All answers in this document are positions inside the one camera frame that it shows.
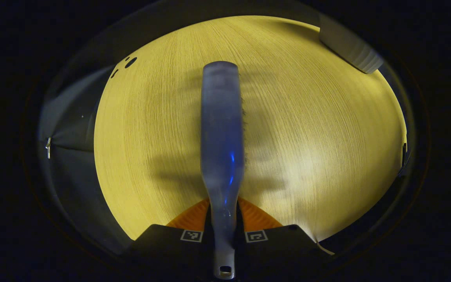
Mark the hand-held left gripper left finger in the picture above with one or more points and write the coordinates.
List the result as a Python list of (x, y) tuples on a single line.
[(163, 244)]

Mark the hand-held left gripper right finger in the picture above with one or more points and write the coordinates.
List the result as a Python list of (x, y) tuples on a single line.
[(280, 244)]

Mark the small grey broom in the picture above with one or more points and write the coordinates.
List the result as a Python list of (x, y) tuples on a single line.
[(222, 129)]

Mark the grey ribbed garbage bin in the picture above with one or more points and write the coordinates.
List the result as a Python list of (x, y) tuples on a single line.
[(350, 47)]

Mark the yellow wooden desktop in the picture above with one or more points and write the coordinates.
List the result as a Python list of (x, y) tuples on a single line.
[(151, 137)]

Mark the metal clip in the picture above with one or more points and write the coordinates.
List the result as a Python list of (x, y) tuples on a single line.
[(48, 148)]

